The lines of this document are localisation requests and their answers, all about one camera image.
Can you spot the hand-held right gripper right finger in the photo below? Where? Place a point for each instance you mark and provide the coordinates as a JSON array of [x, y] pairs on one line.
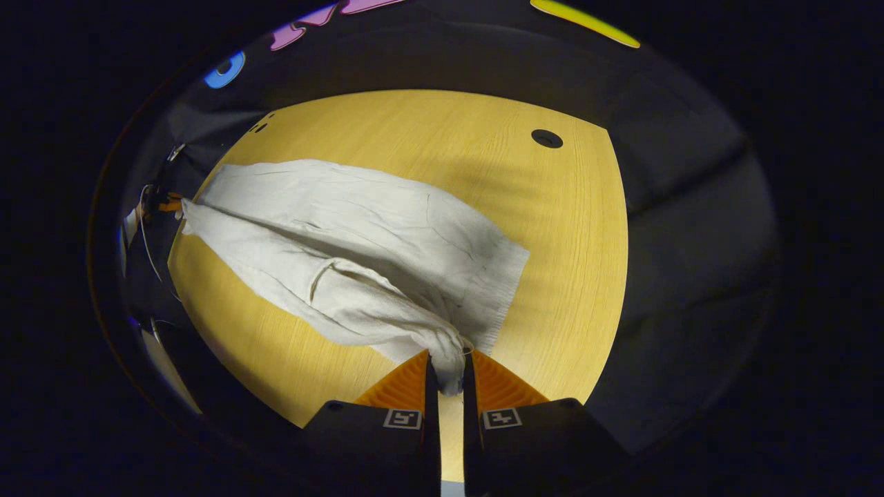
[[472, 428]]

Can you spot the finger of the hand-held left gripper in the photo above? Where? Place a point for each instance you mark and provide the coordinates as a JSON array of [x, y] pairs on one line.
[[170, 204]]

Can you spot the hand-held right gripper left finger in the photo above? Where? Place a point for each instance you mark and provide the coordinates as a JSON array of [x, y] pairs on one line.
[[433, 428]]

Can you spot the white jeans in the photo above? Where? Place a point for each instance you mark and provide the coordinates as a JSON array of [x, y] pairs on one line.
[[359, 228]]

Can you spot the black backdrop cloth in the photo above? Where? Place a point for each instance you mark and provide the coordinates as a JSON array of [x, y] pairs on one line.
[[690, 241]]

